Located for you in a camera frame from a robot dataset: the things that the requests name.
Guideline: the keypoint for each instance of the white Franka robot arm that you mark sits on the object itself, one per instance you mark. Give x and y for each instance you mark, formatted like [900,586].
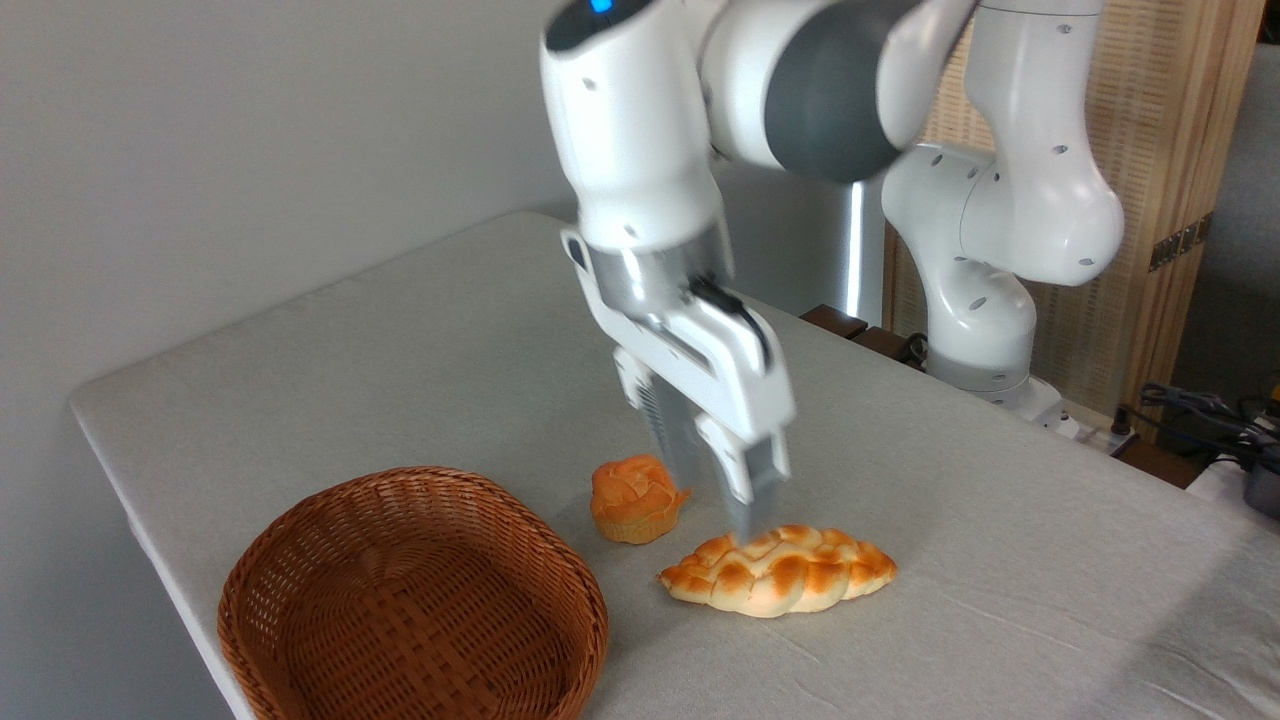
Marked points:
[650,130]

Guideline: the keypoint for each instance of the white power strip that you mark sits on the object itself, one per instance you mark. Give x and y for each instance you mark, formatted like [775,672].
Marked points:
[1085,425]

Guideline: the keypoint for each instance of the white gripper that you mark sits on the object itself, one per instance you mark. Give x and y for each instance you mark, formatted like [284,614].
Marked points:
[735,375]

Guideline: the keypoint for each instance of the small round orange bread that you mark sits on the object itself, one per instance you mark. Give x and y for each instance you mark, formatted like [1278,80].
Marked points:
[630,500]

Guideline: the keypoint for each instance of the dark metal screen hinge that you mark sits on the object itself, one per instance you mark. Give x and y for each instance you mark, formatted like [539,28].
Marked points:
[1180,242]

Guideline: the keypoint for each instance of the long braided bread loaf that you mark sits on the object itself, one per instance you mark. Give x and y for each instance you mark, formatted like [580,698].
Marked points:
[780,575]

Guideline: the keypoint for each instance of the brown woven wicker basket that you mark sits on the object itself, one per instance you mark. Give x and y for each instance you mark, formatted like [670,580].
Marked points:
[400,580]

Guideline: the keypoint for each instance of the dark brown wooden block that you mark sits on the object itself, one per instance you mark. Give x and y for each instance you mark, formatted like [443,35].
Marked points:
[834,320]
[885,343]

